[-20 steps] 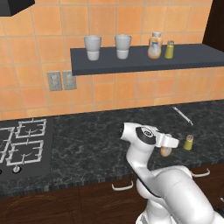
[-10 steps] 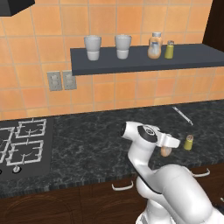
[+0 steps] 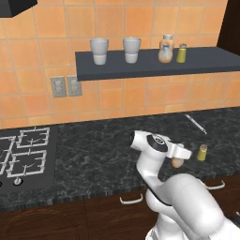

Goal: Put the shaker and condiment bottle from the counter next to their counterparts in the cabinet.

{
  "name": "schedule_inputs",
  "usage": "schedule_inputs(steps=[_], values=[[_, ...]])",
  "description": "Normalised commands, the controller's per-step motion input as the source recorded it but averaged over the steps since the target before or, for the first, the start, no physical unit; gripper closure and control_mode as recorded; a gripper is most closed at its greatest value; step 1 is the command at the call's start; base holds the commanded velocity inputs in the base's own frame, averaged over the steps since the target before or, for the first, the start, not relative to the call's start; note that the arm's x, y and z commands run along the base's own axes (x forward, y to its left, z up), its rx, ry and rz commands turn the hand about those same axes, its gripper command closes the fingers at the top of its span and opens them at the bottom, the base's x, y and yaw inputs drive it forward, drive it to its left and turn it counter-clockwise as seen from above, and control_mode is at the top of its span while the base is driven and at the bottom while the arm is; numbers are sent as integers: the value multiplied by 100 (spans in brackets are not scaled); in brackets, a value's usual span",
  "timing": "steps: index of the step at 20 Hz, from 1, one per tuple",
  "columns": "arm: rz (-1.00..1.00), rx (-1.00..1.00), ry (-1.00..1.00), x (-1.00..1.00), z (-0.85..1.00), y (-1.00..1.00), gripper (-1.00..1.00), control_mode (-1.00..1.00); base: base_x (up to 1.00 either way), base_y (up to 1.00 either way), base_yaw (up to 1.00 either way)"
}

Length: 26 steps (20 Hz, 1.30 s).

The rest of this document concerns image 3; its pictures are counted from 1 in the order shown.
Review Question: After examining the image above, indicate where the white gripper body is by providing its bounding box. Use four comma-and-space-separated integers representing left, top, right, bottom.
166, 142, 193, 160

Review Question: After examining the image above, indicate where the yellow-green shaker with brown cap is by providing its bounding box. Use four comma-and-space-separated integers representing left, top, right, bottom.
196, 143, 208, 162

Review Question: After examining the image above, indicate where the yellow-green shaker with grey cap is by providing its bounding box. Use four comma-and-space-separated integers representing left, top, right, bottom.
175, 42, 188, 65

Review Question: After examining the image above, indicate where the orange condiment bottle grey cap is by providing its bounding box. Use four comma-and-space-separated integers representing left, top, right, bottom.
157, 34, 175, 65

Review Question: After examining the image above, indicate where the thin silver utensil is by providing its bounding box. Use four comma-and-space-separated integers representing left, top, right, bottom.
184, 113, 208, 135

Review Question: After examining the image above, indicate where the dark brown drawer front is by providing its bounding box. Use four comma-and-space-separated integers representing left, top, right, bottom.
200, 174, 240, 218

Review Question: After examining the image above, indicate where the dark brown cupboard door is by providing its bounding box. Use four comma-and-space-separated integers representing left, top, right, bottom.
85, 187, 160, 240
0, 200, 87, 240

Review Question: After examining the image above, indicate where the white cup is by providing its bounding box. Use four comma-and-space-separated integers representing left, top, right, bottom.
89, 37, 110, 66
122, 37, 143, 65

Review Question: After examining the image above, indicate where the black gas hob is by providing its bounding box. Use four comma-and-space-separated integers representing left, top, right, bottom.
0, 125, 59, 195

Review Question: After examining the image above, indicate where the black range hood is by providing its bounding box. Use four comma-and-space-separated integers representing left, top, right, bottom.
0, 0, 38, 19

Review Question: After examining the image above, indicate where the white drawer handle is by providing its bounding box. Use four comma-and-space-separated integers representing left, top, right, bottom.
203, 180, 226, 191

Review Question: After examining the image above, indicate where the white cupboard handle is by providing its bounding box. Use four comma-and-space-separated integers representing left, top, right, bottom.
119, 193, 144, 205

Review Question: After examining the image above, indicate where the dark grey wall shelf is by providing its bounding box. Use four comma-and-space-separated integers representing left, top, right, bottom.
74, 46, 240, 83

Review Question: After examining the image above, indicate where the grey wall outlet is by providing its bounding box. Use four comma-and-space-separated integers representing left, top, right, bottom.
50, 75, 68, 98
67, 74, 83, 98

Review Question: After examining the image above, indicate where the dark brown wall cabinet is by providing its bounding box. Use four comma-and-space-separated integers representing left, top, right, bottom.
217, 0, 240, 57

